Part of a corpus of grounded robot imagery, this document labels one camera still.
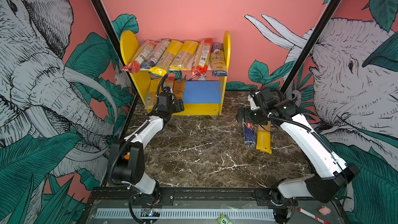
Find red-ended labelled spaghetti bag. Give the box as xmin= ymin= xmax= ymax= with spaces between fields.
xmin=163 ymin=77 xmax=175 ymax=93

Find white perforated vent strip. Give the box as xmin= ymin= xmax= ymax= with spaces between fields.
xmin=93 ymin=208 xmax=275 ymax=220

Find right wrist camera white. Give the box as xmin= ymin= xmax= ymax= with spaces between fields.
xmin=248 ymin=95 xmax=260 ymax=111

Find blue yellow crest spaghetti bag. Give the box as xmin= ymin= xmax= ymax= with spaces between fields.
xmin=173 ymin=79 xmax=186 ymax=100

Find red white marker pen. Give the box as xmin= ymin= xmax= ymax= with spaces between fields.
xmin=298 ymin=208 xmax=330 ymax=224

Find pink eraser piece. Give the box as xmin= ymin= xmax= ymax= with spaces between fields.
xmin=318 ymin=206 xmax=332 ymax=216

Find yellow Pastatime spaghetti bag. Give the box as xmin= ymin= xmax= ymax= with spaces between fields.
xmin=256 ymin=121 xmax=272 ymax=155

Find green white sticker tag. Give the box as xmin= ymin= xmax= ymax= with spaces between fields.
xmin=218 ymin=214 xmax=233 ymax=224

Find Ankara spaghetti bag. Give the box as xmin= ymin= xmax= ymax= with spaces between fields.
xmin=209 ymin=43 xmax=228 ymax=77

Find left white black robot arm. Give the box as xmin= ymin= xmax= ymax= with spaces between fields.
xmin=107 ymin=75 xmax=184 ymax=224

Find yellow shelf pink blue boards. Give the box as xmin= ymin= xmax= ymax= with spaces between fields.
xmin=120 ymin=31 xmax=227 ymax=116

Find blue yellow-ended spaghetti bag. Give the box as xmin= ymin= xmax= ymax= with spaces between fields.
xmin=141 ymin=38 xmax=171 ymax=69

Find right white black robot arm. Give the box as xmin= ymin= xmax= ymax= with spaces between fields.
xmin=237 ymin=86 xmax=360 ymax=224

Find blue Barilla spaghetti box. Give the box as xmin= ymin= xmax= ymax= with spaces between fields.
xmin=243 ymin=122 xmax=256 ymax=147

